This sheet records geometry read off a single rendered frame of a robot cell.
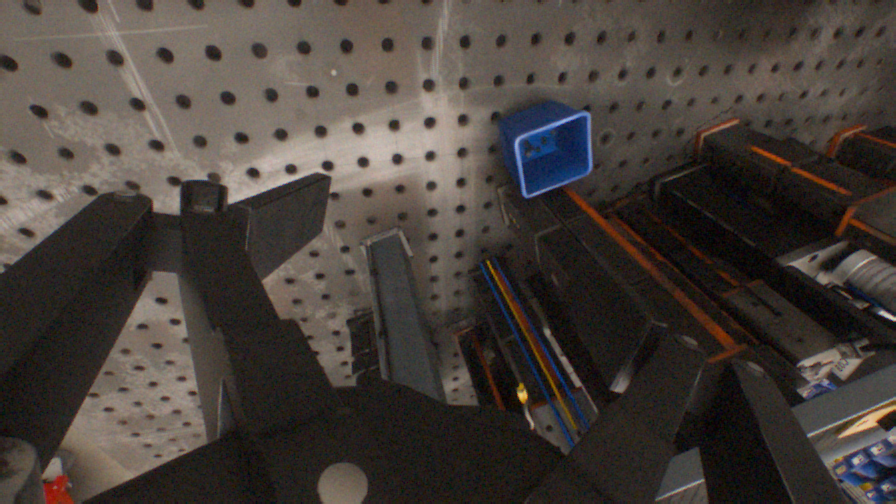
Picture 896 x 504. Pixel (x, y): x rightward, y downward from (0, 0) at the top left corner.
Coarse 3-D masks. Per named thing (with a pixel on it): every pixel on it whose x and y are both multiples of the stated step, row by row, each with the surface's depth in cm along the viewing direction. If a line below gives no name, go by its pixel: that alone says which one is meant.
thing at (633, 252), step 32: (512, 192) 60; (544, 192) 57; (512, 224) 62; (544, 224) 52; (576, 224) 50; (608, 224) 48; (544, 256) 50; (576, 256) 46; (608, 256) 45; (640, 256) 43; (640, 288) 40; (672, 288) 39; (672, 320) 36; (704, 320) 35; (736, 352) 32
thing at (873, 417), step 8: (880, 408) 27; (888, 408) 27; (864, 416) 27; (872, 416) 27; (880, 416) 28; (888, 416) 28; (848, 424) 28; (856, 424) 28; (864, 424) 28; (872, 424) 29; (880, 424) 28; (888, 424) 28; (840, 432) 28; (848, 432) 29
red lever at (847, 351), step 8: (840, 344) 41; (848, 344) 40; (856, 344) 40; (864, 344) 40; (872, 344) 39; (880, 344) 38; (888, 344) 37; (840, 352) 42; (848, 352) 41; (856, 352) 40; (864, 352) 40; (872, 352) 39
